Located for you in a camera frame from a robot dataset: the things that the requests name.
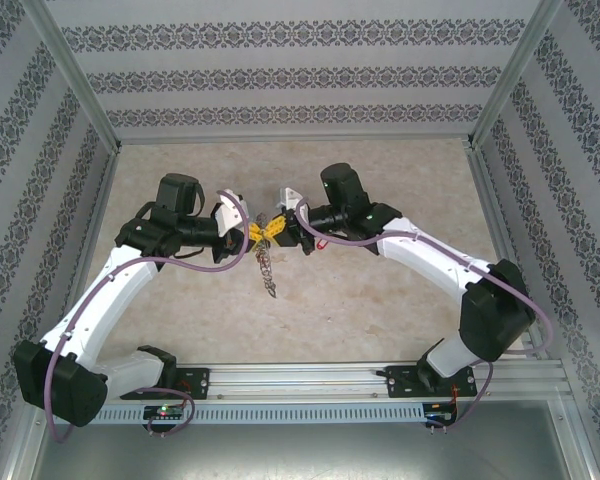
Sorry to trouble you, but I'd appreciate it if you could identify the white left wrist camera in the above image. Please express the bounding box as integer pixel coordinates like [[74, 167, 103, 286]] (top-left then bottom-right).
[[213, 188, 252, 237]]

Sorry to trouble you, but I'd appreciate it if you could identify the slotted grey cable duct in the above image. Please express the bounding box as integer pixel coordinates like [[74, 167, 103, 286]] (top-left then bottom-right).
[[47, 403, 427, 426]]

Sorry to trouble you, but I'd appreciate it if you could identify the aluminium side rail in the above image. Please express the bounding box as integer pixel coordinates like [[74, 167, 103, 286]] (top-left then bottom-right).
[[54, 147, 124, 361], [467, 142, 539, 359]]

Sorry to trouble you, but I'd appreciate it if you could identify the thin black cable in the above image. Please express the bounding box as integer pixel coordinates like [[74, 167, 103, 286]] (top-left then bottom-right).
[[177, 244, 209, 262]]

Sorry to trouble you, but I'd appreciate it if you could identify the aluminium frame post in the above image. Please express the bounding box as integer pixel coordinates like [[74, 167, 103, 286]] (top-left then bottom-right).
[[19, 0, 125, 151], [467, 0, 565, 150]]

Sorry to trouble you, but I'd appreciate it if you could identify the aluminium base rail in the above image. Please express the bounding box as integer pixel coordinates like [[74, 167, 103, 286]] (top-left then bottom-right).
[[29, 363, 565, 402]]

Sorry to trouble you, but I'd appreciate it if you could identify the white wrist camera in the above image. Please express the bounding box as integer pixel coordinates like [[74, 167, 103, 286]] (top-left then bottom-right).
[[276, 185, 310, 212], [213, 188, 252, 237]]

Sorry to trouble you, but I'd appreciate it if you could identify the grey metal shelf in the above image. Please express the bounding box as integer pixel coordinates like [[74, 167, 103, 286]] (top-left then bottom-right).
[[29, 423, 581, 480]]

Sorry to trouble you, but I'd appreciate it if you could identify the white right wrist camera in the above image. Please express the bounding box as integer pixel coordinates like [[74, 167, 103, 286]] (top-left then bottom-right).
[[276, 185, 310, 212]]

